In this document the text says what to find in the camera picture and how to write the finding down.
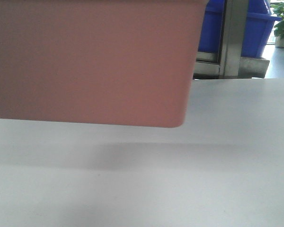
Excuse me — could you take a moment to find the blue crate centre right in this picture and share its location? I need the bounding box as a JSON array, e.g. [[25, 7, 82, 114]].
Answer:
[[198, 0, 224, 53]]

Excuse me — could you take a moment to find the blue crate far right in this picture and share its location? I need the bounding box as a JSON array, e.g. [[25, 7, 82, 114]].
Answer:
[[241, 0, 281, 58]]

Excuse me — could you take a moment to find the pink plastic box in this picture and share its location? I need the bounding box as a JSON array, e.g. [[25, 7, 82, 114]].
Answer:
[[0, 0, 207, 128]]

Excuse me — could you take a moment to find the stainless steel shelf rack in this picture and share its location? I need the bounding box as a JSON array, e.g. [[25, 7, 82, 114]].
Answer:
[[193, 0, 269, 79]]

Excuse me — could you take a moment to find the blue crate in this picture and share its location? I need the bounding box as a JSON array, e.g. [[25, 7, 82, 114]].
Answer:
[[241, 0, 281, 58], [198, 0, 224, 53]]

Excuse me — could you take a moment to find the potted green plant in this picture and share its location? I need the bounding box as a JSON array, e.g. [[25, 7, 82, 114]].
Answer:
[[270, 0, 284, 48]]

